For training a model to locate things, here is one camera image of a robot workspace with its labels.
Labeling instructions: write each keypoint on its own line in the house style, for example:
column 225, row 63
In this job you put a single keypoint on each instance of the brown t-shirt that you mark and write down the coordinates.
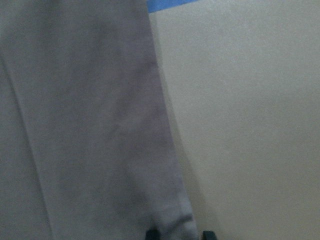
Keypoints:
column 86, row 151

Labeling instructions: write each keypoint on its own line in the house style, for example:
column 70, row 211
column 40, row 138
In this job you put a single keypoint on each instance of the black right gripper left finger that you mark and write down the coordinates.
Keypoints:
column 152, row 234

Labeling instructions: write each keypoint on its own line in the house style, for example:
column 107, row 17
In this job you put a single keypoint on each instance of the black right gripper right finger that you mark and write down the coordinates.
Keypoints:
column 208, row 235

